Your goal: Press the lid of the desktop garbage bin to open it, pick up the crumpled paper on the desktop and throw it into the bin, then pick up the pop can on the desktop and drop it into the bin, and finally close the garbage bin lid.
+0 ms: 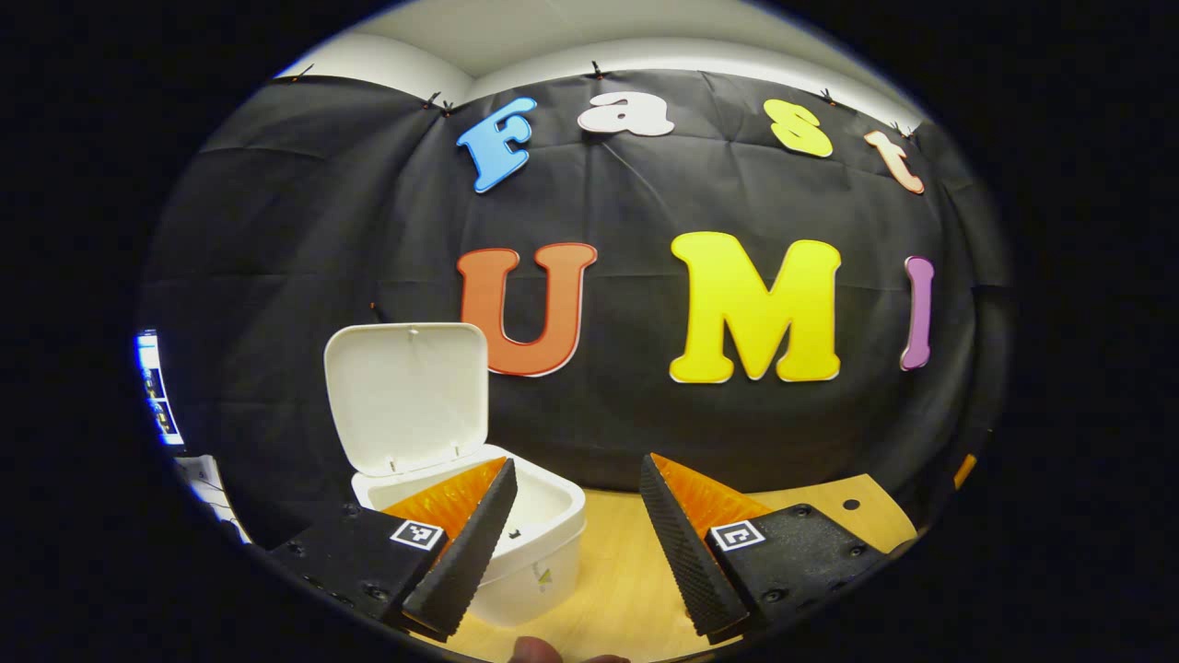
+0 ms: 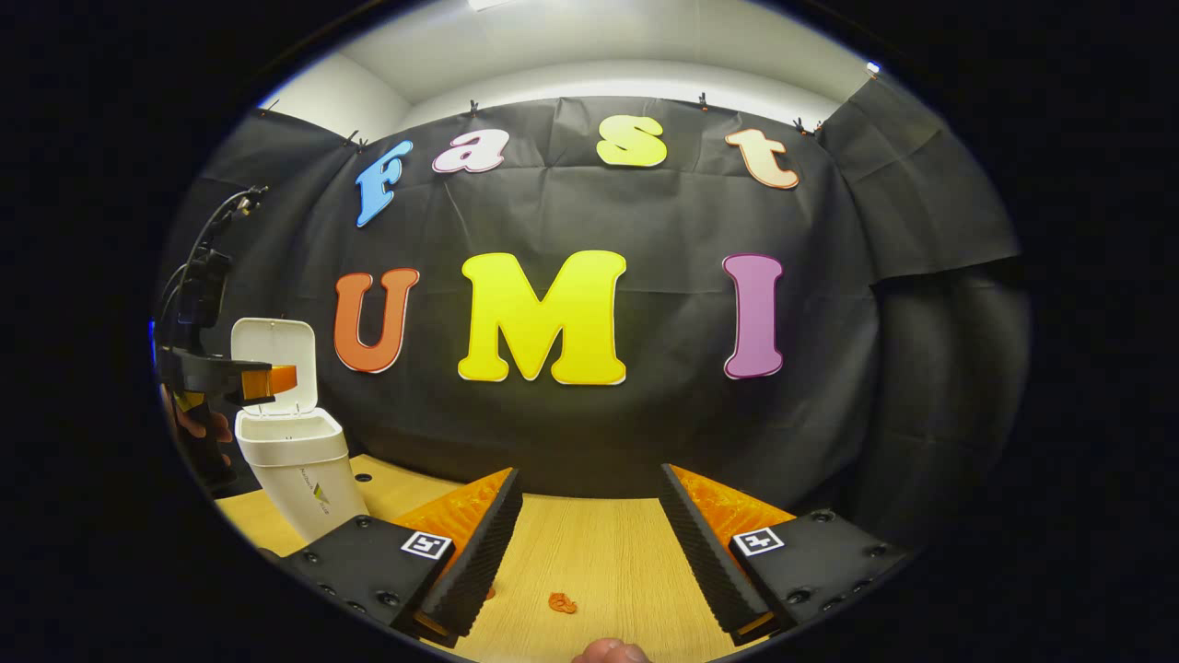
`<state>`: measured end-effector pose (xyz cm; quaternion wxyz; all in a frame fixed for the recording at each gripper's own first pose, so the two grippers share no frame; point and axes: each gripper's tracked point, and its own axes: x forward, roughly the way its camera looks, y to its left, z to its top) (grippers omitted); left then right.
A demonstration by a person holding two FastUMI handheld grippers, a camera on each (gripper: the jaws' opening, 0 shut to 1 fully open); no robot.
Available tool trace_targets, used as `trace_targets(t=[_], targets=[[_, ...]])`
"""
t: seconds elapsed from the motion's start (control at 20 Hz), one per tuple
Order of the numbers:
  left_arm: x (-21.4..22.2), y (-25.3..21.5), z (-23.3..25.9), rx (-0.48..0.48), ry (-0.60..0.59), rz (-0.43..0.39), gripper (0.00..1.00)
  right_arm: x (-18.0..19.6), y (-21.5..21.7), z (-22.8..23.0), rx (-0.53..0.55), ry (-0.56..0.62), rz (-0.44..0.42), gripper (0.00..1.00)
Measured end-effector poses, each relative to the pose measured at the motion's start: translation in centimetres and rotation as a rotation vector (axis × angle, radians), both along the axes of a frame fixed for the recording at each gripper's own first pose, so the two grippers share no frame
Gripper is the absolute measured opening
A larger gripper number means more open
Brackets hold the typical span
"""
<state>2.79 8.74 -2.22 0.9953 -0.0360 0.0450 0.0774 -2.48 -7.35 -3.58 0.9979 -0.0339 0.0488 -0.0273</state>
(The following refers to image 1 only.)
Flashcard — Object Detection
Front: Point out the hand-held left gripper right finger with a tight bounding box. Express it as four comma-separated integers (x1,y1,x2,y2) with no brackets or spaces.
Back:
638,453,892,644

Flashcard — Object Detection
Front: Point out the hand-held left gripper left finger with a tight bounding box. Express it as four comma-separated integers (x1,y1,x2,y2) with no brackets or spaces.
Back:
267,458,519,643

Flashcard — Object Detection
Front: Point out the white desktop garbage bin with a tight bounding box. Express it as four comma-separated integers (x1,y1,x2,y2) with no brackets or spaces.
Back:
323,322,588,629

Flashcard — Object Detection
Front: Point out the white side desk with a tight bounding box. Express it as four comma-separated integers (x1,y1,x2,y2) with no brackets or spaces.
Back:
175,454,250,544

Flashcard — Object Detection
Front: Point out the computer monitor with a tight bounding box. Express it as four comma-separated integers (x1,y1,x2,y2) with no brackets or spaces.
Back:
136,330,185,449

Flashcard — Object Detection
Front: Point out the black backdrop cloth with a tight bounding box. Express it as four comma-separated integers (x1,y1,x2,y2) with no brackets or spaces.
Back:
138,69,1014,544

